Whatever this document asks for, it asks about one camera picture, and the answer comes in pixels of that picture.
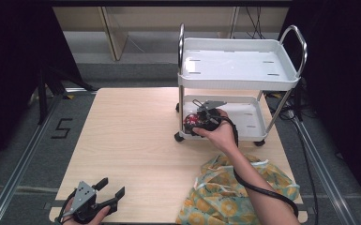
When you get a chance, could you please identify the white two-tier trolley cart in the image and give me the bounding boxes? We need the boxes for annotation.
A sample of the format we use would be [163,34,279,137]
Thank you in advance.
[173,22,308,147]

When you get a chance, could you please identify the hanging black cables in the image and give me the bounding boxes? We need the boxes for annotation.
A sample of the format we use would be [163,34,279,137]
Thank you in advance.
[244,6,266,40]

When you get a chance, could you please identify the green yellow floral cloth bag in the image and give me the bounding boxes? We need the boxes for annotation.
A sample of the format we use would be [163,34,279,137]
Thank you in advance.
[174,152,301,225]

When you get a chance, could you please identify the light wooden cabinet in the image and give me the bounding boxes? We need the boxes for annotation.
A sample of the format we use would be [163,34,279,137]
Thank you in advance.
[53,6,290,63]

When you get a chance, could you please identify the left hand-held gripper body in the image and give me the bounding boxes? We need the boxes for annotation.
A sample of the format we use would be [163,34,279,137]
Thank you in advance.
[70,180,120,224]

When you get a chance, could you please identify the left hand-held gripper black cable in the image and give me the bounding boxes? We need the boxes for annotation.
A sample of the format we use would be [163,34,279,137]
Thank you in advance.
[54,189,77,225]

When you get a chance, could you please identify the person's right hand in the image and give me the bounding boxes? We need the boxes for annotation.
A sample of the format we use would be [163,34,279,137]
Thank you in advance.
[192,108,239,155]

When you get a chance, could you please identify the black floor cables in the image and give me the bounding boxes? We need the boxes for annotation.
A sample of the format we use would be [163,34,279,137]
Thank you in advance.
[263,78,322,225]

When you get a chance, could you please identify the hand-held gripper black cable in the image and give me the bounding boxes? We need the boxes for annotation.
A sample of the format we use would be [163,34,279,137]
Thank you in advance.
[212,113,300,218]
[54,189,77,225]

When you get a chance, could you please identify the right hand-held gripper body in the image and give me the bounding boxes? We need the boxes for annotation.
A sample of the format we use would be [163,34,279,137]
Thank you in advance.
[192,98,229,132]

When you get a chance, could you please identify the black metal stand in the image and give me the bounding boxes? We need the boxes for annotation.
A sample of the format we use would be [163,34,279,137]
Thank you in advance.
[37,64,98,127]

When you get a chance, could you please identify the person's left hand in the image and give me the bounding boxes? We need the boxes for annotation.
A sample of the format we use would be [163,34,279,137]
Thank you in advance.
[61,198,112,225]

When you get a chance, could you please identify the right hand-held gripper black cable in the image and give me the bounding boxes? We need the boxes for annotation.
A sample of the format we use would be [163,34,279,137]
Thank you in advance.
[212,113,300,218]

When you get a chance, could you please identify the metal floor rail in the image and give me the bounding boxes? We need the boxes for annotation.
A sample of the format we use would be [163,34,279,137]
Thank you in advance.
[0,92,64,225]
[293,116,359,225]

